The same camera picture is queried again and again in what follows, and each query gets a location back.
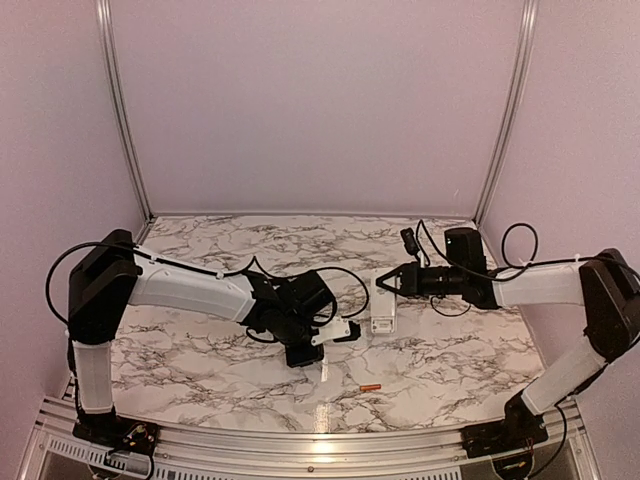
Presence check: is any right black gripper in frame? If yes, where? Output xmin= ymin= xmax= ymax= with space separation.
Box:
xmin=377 ymin=260 xmax=467 ymax=298

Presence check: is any white remote control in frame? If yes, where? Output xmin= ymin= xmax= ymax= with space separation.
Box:
xmin=369 ymin=269 xmax=397 ymax=335

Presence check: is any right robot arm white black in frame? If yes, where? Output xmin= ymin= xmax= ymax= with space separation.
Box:
xmin=375 ymin=227 xmax=639 ymax=448

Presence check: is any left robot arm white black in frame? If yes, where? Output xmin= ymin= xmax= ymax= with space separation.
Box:
xmin=68 ymin=229 xmax=336 ymax=445

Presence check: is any orange AAA battery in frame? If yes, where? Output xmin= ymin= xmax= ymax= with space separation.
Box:
xmin=359 ymin=384 xmax=382 ymax=392

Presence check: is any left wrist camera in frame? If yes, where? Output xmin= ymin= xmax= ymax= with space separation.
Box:
xmin=334 ymin=321 xmax=361 ymax=343

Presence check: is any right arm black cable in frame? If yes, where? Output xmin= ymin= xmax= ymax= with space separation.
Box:
xmin=416 ymin=218 xmax=601 ymax=316

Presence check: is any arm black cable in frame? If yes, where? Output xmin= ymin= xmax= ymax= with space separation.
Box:
xmin=416 ymin=218 xmax=601 ymax=316
xmin=44 ymin=242 xmax=369 ymax=331

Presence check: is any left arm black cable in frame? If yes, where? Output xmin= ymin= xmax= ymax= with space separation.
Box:
xmin=44 ymin=242 xmax=369 ymax=331

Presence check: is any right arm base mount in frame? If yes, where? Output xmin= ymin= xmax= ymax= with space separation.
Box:
xmin=461 ymin=390 xmax=549 ymax=458

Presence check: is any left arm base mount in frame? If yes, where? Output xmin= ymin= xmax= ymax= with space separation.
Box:
xmin=72 ymin=409 xmax=159 ymax=456

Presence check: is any front aluminium frame rail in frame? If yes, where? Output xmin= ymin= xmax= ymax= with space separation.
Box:
xmin=18 ymin=398 xmax=601 ymax=479

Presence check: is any right aluminium frame post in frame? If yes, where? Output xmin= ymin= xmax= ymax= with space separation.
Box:
xmin=473 ymin=0 xmax=539 ymax=226

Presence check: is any aluminium frame post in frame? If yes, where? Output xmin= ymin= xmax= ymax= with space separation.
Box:
xmin=473 ymin=0 xmax=539 ymax=226
xmin=96 ymin=0 xmax=154 ymax=223

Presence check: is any left aluminium frame post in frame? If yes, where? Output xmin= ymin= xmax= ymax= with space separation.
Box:
xmin=96 ymin=0 xmax=154 ymax=223

